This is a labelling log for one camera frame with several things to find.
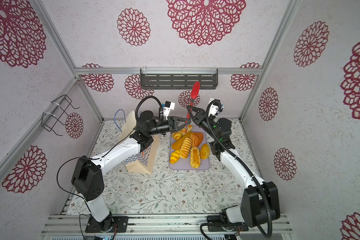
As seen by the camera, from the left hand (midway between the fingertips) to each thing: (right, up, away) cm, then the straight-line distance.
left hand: (189, 123), depth 68 cm
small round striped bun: (-7, -6, +35) cm, 36 cm away
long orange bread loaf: (-6, -12, +34) cm, 36 cm away
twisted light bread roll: (0, -2, 0) cm, 2 cm away
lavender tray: (-1, -24, +26) cm, 35 cm away
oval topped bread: (+5, -20, +26) cm, 33 cm away
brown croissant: (+7, -8, +34) cm, 35 cm away
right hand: (-1, +7, -2) cm, 8 cm away
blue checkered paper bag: (-25, -20, +13) cm, 35 cm away
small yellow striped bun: (-7, -20, +26) cm, 34 cm away
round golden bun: (+12, -16, +28) cm, 35 cm away
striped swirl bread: (-1, -15, +28) cm, 32 cm away
